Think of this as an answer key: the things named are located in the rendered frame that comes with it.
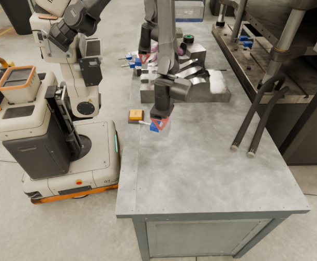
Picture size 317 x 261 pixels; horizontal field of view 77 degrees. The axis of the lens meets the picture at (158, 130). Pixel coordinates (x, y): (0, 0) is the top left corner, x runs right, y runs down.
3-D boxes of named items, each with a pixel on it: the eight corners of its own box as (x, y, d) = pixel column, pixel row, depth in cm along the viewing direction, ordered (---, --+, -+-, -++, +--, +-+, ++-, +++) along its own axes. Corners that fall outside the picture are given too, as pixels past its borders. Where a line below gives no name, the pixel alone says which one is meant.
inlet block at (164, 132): (137, 130, 84) (136, 120, 80) (141, 122, 87) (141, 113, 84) (167, 138, 81) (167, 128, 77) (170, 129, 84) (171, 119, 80)
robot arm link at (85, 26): (71, 27, 85) (61, 21, 80) (87, 10, 82) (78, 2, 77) (81, 44, 83) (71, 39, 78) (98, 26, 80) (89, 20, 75)
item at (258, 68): (255, 103, 126) (259, 94, 121) (211, 29, 217) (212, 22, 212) (386, 101, 127) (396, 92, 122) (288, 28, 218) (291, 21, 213)
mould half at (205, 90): (140, 103, 114) (139, 82, 104) (142, 78, 132) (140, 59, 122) (228, 102, 115) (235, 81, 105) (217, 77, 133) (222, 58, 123)
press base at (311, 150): (225, 169, 177) (253, 104, 126) (200, 87, 269) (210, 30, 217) (320, 167, 179) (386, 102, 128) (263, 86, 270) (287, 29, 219)
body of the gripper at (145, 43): (150, 43, 112) (152, 30, 106) (150, 54, 106) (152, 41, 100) (139, 42, 111) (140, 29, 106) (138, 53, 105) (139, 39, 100)
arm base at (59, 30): (50, 26, 85) (45, 37, 77) (62, 12, 82) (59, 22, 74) (68, 41, 90) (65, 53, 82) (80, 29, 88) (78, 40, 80)
